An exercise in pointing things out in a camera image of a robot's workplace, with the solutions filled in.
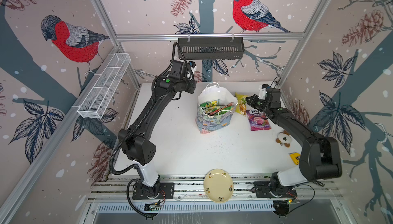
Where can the brown white plush toy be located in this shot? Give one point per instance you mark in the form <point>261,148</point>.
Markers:
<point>284,139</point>

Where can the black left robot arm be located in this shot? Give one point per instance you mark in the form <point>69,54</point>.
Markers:
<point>135,141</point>

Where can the cream ceramic plate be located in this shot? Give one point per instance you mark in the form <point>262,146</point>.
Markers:
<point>218,186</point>

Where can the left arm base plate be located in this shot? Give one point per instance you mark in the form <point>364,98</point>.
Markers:
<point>158,191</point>

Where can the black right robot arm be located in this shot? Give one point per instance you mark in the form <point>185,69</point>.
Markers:
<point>320,156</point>

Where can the green Fox's candy bag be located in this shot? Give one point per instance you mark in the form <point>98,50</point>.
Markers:
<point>209,104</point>

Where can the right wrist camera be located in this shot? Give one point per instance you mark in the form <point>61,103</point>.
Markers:
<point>263,91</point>

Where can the red snack bag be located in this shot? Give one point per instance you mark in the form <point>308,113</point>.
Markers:
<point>225,108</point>

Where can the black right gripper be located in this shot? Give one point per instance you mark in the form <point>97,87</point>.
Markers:
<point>253,102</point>

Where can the patterned paper gift bag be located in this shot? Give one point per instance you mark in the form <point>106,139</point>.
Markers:
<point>215,108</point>

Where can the yellow tape measure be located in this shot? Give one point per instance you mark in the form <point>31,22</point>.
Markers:
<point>295,157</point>

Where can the purple candy snack bag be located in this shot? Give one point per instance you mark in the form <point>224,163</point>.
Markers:
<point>257,120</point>

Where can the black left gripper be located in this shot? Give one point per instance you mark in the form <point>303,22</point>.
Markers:
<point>193,83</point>

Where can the horizontal aluminium frame bar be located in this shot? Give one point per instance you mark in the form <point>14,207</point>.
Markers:
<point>245,36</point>

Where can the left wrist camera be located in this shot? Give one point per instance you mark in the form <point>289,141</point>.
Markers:
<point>192,65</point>

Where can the yellow snack bag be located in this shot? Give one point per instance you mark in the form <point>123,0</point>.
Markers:
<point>241,106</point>

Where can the white wire mesh shelf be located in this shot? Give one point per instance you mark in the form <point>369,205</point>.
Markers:
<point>99,97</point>

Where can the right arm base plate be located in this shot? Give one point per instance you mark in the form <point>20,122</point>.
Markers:
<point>265,190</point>

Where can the black hanging wall basket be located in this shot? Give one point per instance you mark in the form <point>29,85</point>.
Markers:
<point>223,48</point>

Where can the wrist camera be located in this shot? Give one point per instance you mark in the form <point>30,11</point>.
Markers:
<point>263,91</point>
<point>192,65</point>

